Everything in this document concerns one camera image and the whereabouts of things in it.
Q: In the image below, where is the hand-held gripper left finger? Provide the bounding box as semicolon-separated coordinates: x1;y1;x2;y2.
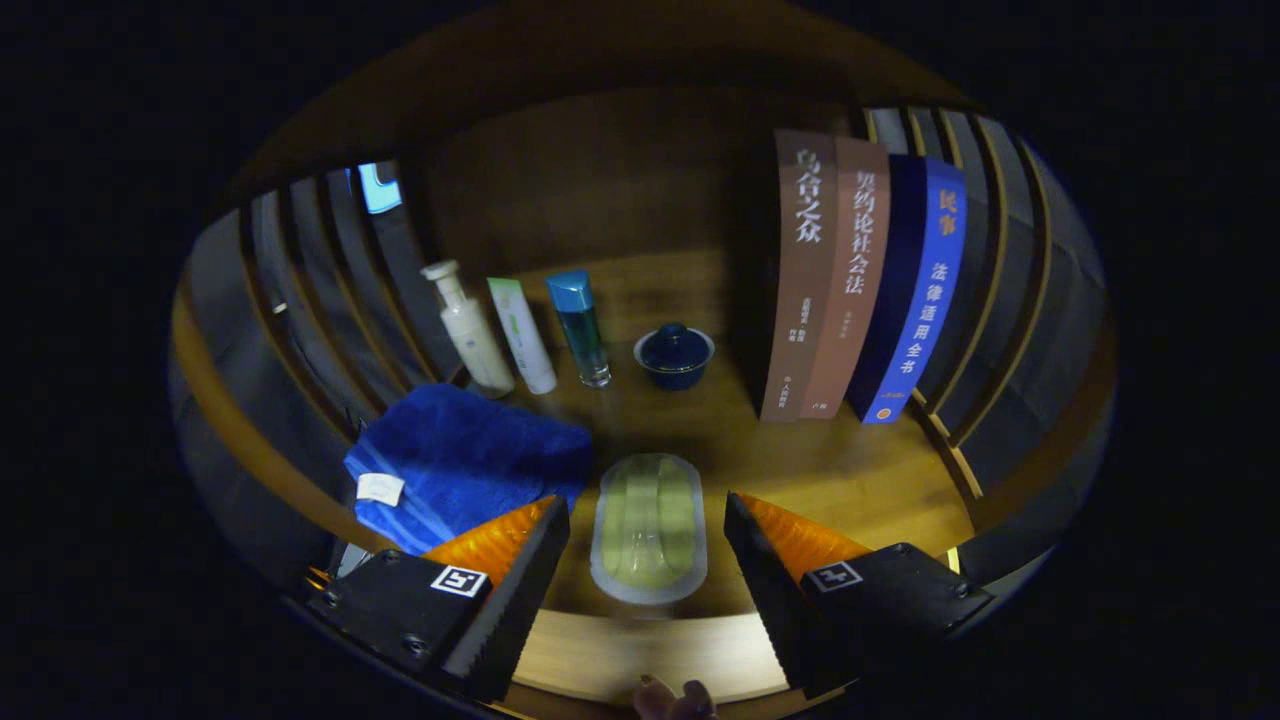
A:
305;495;571;704

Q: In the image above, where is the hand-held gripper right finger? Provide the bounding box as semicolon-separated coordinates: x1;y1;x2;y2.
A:
723;490;996;701

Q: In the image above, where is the wooden countertop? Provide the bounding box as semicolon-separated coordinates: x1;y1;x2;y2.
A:
330;250;976;701

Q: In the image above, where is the wooden cabinet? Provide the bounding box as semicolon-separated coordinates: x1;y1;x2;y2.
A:
170;0;1116;720

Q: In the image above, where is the blue folded towel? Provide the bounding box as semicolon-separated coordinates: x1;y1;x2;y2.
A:
344;384;594;556

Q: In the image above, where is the white green tube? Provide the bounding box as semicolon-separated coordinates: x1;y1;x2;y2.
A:
487;277;558;396

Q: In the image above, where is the white pump bottle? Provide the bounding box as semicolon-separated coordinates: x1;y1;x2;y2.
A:
420;260;516;399

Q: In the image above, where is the blue lidded teacup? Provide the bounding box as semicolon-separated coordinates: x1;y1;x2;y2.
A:
633;322;716;392

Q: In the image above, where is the teal bottle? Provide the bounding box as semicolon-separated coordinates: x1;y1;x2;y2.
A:
545;270;612;389

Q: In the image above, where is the reddish brown book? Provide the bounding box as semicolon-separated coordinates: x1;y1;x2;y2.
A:
800;136;891;421

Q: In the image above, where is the blue book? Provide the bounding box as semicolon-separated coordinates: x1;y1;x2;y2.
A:
848;153;968;425

